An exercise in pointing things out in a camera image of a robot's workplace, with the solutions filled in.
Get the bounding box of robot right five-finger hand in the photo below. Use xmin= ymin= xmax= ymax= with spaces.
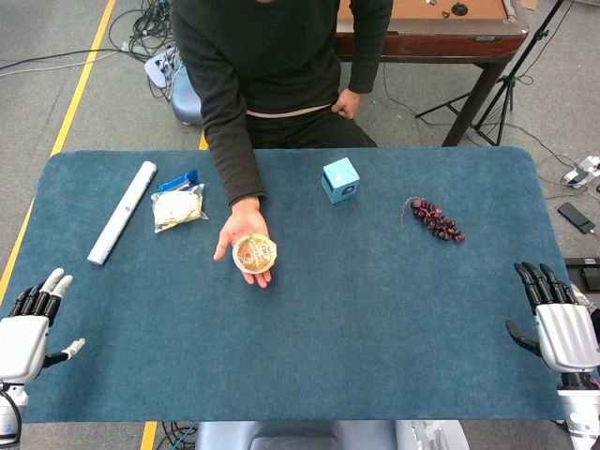
xmin=504 ymin=262 xmax=600 ymax=375

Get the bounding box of robot left five-finger hand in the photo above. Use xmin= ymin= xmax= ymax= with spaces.
xmin=0 ymin=267 xmax=87 ymax=385

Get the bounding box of person's right hand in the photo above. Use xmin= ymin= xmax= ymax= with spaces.
xmin=213 ymin=196 xmax=273 ymax=289

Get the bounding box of person's left hand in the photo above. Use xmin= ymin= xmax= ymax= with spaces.
xmin=331 ymin=88 xmax=363 ymax=121

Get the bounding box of round clear snack cup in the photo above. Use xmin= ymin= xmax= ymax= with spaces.
xmin=232 ymin=232 xmax=278 ymax=275

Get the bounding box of person's left forearm black sleeve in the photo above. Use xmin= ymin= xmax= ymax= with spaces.
xmin=347 ymin=0 xmax=394 ymax=95

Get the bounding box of person's right forearm black sleeve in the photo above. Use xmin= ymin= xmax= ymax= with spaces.
xmin=201 ymin=83 xmax=267 ymax=208

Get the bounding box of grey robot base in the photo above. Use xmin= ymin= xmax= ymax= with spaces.
xmin=194 ymin=420 xmax=470 ymax=450

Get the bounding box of black flat device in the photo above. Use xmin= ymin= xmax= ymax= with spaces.
xmin=564 ymin=256 xmax=600 ymax=292

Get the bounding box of clear bag of biscuits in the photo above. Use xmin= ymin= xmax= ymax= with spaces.
xmin=150 ymin=183 xmax=209 ymax=234

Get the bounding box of light blue carton box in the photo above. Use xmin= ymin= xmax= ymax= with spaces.
xmin=321 ymin=157 xmax=361 ymax=205

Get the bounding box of blue plastic packet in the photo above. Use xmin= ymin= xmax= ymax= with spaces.
xmin=157 ymin=170 xmax=200 ymax=193

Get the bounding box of person's torso black sweater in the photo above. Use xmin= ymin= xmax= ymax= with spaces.
xmin=169 ymin=0 xmax=394 ymax=150

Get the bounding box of brown mahjong table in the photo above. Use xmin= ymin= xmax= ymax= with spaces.
xmin=335 ymin=0 xmax=531 ymax=147

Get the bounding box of black smartphone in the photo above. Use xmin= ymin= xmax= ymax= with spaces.
xmin=557 ymin=202 xmax=596 ymax=234

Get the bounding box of white paper roll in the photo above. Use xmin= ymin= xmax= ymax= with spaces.
xmin=87 ymin=160 xmax=158 ymax=266

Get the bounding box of blue padded stool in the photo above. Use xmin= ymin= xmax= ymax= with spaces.
xmin=170 ymin=65 xmax=205 ymax=127

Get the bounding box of blue table mat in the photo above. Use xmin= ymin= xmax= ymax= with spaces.
xmin=0 ymin=146 xmax=571 ymax=424

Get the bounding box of dark red grape bunch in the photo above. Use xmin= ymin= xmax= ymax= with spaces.
xmin=402 ymin=196 xmax=467 ymax=244

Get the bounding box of black tripod stand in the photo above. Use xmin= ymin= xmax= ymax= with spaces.
xmin=414 ymin=0 xmax=566 ymax=147

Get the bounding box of white power strip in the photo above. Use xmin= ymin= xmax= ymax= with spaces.
xmin=562 ymin=157 xmax=600 ymax=188

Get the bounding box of white multi-socket adapter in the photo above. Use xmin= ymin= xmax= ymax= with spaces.
xmin=143 ymin=45 xmax=182 ymax=88

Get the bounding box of yellow floor tape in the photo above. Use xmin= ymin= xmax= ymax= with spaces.
xmin=0 ymin=0 xmax=117 ymax=301

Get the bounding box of black cable bundle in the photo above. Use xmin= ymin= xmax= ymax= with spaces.
xmin=108 ymin=0 xmax=177 ymax=62

